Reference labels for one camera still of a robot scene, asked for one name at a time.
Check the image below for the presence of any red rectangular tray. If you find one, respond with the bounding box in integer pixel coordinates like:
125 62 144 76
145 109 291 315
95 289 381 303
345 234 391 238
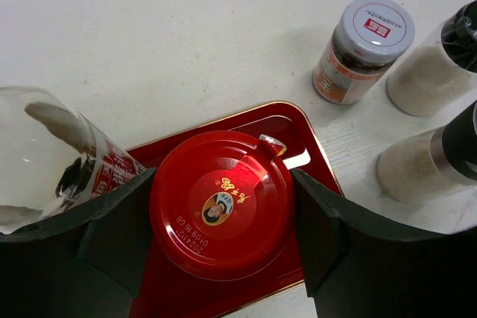
130 101 340 317

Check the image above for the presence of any soy sauce bottle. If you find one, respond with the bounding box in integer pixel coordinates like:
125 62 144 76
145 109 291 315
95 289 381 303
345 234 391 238
1 86 145 235

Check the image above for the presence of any white lid spice jar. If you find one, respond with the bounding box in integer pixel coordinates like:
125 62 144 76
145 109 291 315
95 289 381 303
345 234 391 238
312 0 415 105

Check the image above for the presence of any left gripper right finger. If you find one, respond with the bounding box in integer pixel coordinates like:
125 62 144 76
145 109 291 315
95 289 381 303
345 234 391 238
291 169 476 317

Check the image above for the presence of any black top pepper grinder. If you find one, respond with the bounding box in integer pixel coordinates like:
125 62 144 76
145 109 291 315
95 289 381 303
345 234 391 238
386 1 476 116

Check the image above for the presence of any clear lid salt grinder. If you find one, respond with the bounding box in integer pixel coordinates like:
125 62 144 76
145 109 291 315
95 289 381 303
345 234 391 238
376 103 476 203

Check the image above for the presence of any red lid chili sauce jar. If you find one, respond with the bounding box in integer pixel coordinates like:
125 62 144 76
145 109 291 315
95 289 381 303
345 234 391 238
149 130 295 281

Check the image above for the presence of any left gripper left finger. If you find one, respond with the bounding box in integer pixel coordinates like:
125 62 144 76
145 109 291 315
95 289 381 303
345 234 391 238
1 168 156 317

